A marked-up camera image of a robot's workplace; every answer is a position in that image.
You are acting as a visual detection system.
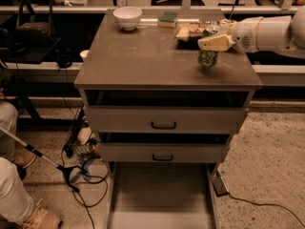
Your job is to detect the black bag on table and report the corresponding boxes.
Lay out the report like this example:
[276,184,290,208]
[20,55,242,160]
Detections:
[14,0,53,48]

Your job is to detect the beige sneaker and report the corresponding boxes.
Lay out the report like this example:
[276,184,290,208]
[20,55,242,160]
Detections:
[13,151,36,169]
[19,203,62,229]

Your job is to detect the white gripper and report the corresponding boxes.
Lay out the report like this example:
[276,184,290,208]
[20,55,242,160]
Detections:
[197,16,263,52]

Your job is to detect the green yellow sponge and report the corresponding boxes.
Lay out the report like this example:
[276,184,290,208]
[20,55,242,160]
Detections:
[158,11,178,28]

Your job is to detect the top drawer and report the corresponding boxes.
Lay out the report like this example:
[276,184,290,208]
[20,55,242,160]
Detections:
[84,107,248,134]

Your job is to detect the beige sneaker far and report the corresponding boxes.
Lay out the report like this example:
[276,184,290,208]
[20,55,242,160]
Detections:
[13,151,36,169]

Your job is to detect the brown snack bag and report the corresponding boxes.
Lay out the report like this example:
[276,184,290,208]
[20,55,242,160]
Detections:
[175,21,223,42]

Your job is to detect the person leg white trousers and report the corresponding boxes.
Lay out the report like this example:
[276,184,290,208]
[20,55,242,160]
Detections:
[0,100,35,224]

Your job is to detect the grey drawer cabinet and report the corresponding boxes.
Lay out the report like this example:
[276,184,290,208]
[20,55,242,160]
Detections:
[73,9,263,174]

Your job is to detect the middle drawer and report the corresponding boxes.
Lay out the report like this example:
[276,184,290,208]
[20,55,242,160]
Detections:
[98,143,230,163]

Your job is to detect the bottom drawer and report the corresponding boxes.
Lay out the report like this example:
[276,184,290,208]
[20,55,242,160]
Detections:
[107,163,220,229]

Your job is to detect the white bowl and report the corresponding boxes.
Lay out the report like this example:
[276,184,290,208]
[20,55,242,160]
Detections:
[113,7,142,31]

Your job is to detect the black power adapter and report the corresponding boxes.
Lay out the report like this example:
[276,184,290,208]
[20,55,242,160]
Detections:
[212,177,229,197]

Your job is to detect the black headphones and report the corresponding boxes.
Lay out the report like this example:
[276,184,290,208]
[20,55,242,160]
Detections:
[55,49,73,69]

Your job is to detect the beige sneaker near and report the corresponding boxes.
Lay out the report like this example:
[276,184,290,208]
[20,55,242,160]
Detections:
[19,203,62,229]

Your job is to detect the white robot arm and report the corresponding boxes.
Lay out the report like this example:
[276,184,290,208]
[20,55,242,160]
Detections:
[198,7,305,59]

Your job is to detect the drawer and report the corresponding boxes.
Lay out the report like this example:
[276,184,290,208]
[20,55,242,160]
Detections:
[107,163,220,229]
[84,107,248,134]
[98,143,230,163]

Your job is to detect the white reacher stick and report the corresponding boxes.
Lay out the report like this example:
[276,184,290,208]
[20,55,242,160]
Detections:
[0,126,82,193]

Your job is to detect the green soda can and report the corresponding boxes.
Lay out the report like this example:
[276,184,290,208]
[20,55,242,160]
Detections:
[197,29,218,68]

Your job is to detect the white paper cup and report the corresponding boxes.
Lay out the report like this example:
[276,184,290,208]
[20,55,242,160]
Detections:
[80,50,89,61]

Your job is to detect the black floor cable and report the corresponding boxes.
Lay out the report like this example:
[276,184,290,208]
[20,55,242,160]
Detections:
[60,143,110,229]

